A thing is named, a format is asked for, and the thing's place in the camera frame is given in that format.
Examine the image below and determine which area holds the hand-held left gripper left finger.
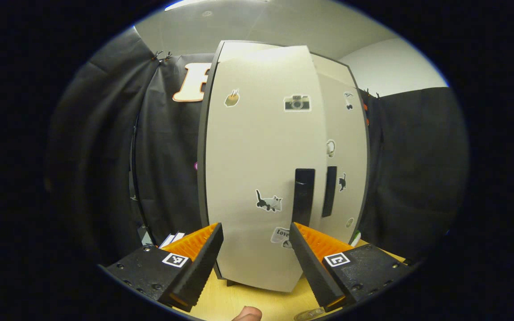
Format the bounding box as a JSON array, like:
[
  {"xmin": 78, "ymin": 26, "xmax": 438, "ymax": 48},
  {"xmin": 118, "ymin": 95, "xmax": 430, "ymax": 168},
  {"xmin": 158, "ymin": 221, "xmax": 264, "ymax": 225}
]
[{"xmin": 99, "ymin": 222, "xmax": 225, "ymax": 313}]

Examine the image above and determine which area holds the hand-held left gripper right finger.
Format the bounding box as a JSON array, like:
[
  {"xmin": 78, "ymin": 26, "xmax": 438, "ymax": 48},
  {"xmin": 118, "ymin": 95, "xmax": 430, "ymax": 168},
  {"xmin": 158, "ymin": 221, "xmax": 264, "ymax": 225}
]
[{"xmin": 289, "ymin": 222, "xmax": 414, "ymax": 313}]

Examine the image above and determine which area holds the clear glass bottle yellow label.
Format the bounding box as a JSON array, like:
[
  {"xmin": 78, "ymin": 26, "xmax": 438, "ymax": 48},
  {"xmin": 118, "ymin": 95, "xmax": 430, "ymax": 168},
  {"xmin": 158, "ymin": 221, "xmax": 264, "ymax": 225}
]
[{"xmin": 294, "ymin": 307, "xmax": 327, "ymax": 321}]

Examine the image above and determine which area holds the white cabinet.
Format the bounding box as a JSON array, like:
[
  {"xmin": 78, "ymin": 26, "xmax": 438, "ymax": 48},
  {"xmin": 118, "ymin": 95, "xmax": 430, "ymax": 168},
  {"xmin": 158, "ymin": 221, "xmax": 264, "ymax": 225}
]
[{"xmin": 197, "ymin": 39, "xmax": 370, "ymax": 286}]

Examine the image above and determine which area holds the white door with camera sticker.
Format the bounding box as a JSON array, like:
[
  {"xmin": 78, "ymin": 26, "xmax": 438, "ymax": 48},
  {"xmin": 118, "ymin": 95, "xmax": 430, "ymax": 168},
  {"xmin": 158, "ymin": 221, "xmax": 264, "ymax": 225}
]
[{"xmin": 205, "ymin": 45, "xmax": 318, "ymax": 293}]

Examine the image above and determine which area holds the white door with headphone sticker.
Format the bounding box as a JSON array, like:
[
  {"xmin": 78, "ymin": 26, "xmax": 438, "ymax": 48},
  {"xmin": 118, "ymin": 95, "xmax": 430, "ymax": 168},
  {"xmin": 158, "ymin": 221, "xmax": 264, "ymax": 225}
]
[{"xmin": 313, "ymin": 53, "xmax": 369, "ymax": 243}]

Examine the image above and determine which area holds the white paper box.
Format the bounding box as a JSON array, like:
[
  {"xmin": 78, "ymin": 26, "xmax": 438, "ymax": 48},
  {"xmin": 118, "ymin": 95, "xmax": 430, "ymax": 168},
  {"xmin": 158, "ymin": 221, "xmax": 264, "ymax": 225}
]
[{"xmin": 159, "ymin": 232, "xmax": 186, "ymax": 249}]

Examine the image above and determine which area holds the black backdrop cloth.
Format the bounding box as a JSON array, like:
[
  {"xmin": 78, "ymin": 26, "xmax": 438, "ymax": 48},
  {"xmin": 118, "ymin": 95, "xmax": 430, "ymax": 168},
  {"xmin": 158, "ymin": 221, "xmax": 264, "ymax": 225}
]
[{"xmin": 45, "ymin": 27, "xmax": 470, "ymax": 268}]

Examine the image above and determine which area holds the ceiling light panel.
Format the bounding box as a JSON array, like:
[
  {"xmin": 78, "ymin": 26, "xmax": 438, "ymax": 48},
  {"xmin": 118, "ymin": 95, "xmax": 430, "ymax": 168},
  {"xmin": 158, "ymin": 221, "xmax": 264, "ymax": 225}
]
[{"xmin": 166, "ymin": 0, "xmax": 269, "ymax": 12}]

